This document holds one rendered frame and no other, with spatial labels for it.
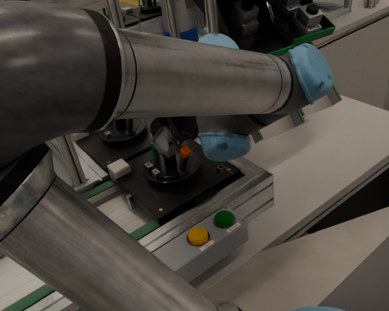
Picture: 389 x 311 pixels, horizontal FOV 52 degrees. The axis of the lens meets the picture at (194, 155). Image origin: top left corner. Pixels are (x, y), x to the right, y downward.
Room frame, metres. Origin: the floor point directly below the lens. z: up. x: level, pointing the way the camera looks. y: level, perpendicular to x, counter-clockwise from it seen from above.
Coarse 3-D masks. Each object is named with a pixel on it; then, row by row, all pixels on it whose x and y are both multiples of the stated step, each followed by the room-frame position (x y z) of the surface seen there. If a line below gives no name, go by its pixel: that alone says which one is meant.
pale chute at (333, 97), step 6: (336, 90) 0.95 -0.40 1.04; (324, 96) 0.97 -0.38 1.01; (330, 96) 0.97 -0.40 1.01; (336, 96) 0.95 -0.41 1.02; (318, 102) 0.96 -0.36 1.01; (324, 102) 0.96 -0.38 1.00; (330, 102) 0.96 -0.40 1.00; (336, 102) 0.94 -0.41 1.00; (306, 108) 0.94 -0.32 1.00; (312, 108) 0.94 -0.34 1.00; (318, 108) 0.94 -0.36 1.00; (324, 108) 0.95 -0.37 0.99; (306, 114) 0.93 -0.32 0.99
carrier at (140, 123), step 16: (112, 128) 1.02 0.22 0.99; (144, 128) 0.99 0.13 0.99; (80, 144) 0.99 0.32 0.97; (96, 144) 0.97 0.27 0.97; (112, 144) 0.95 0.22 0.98; (128, 144) 0.95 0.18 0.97; (144, 144) 0.94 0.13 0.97; (96, 160) 0.89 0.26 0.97; (112, 160) 0.88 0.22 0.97; (128, 160) 0.88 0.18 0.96
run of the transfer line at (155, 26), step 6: (156, 18) 2.19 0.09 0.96; (162, 18) 2.18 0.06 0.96; (144, 24) 2.12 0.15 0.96; (150, 24) 2.14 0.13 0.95; (156, 24) 2.17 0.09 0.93; (162, 24) 2.18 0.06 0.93; (132, 30) 2.08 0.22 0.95; (138, 30) 2.11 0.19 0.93; (144, 30) 2.12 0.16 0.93; (150, 30) 2.13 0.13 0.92; (156, 30) 2.15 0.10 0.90; (162, 30) 2.17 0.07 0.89
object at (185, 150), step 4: (176, 148) 0.75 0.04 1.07; (180, 148) 0.75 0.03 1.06; (184, 148) 0.73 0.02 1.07; (188, 148) 0.73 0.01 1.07; (180, 152) 0.73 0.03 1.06; (184, 152) 0.72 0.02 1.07; (188, 152) 0.72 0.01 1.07; (184, 156) 0.72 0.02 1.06; (188, 156) 0.73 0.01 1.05; (180, 160) 0.74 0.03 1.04; (184, 160) 0.73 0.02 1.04; (180, 164) 0.74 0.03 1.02; (184, 164) 0.74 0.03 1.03; (180, 168) 0.75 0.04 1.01; (184, 168) 0.74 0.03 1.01
